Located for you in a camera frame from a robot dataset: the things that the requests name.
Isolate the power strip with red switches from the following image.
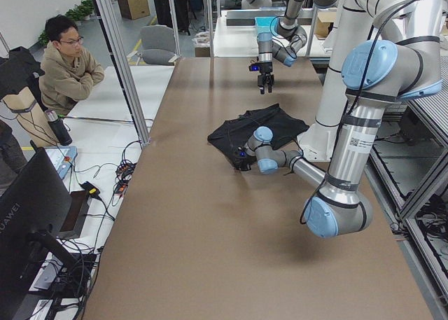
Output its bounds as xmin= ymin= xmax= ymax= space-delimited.
xmin=113 ymin=160 xmax=137 ymax=195

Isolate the black graphic t-shirt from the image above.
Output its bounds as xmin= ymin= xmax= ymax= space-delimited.
xmin=207 ymin=104 xmax=309 ymax=168

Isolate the black huawei monitor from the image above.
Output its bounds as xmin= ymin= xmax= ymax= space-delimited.
xmin=1 ymin=148 xmax=76 ymax=319

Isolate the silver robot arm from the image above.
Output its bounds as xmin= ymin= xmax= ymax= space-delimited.
xmin=242 ymin=0 xmax=447 ymax=238
xmin=249 ymin=0 xmax=337 ymax=95

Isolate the black water bottle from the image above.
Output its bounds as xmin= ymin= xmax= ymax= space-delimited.
xmin=44 ymin=109 xmax=72 ymax=146

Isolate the man in beige hoodie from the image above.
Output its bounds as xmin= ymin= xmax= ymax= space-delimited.
xmin=38 ymin=15 xmax=104 ymax=116

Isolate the teach pendant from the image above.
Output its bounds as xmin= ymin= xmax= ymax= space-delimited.
xmin=44 ymin=146 xmax=78 ymax=179

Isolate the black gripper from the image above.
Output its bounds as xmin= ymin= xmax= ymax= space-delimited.
xmin=234 ymin=146 xmax=253 ymax=172
xmin=257 ymin=61 xmax=274 ymax=95

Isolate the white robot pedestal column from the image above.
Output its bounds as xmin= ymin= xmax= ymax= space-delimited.
xmin=295 ymin=0 xmax=386 ymax=162

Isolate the grey office chair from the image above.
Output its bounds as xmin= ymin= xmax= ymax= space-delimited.
xmin=140 ymin=25 xmax=178 ymax=66

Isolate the aluminium frame post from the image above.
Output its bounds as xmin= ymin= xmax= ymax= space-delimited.
xmin=92 ymin=0 xmax=150 ymax=148

